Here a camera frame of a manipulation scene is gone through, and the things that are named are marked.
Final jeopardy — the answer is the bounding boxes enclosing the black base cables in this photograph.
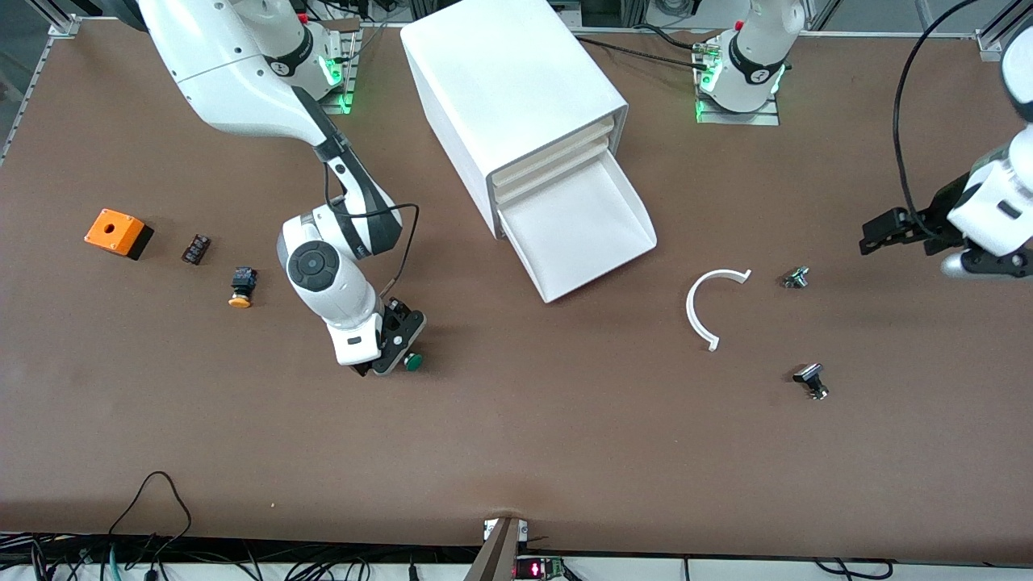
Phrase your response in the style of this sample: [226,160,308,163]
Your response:
[575,23,711,73]

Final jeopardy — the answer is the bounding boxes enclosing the yellow mushroom push button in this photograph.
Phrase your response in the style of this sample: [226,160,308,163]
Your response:
[228,266,259,310]

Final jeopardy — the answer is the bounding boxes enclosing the brown camera post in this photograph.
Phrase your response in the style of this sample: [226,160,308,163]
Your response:
[464,516,521,581]

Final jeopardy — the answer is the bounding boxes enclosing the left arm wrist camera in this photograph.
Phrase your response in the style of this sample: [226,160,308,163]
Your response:
[940,249,1033,280]

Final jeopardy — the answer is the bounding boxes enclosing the device with red display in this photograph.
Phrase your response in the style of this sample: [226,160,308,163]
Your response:
[515,555,566,581]

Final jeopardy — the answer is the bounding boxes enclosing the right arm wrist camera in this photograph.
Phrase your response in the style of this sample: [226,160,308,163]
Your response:
[371,310,427,377]

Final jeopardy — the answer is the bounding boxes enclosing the white curved plastic arc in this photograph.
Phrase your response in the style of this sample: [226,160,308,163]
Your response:
[686,268,753,353]

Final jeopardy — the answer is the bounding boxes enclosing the aluminium table edge rail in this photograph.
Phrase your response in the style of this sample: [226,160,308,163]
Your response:
[0,36,54,166]

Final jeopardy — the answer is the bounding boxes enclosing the black flat-head push button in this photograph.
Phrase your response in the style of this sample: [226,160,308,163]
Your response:
[793,363,830,402]

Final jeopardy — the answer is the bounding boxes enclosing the black looped cable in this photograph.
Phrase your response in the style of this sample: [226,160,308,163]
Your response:
[105,471,194,566]

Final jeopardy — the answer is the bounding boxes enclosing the orange button enclosure box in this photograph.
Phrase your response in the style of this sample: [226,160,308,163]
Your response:
[84,208,154,261]

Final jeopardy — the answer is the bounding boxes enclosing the aluminium frame corner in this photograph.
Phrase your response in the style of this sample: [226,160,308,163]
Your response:
[24,0,83,38]

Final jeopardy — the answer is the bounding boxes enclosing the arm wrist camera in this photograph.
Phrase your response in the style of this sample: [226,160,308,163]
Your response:
[371,310,427,377]
[940,249,1033,280]

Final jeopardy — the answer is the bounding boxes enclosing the tangled floor cables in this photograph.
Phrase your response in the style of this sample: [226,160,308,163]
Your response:
[0,533,485,581]

